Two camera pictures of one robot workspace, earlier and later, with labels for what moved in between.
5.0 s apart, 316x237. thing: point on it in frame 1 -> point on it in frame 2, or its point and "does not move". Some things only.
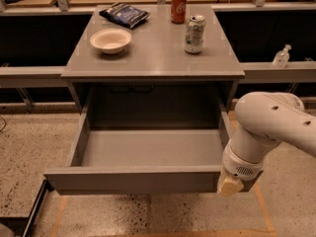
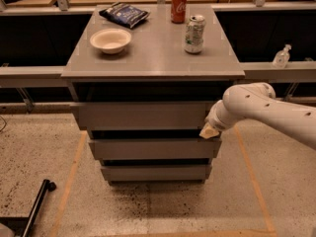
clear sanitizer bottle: (281, 57) does not move
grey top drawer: (145, 161) -> (142, 116)
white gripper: (237, 168) -> (212, 119)
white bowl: (111, 40) does not move
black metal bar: (23, 226) does not move
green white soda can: (195, 34) does not move
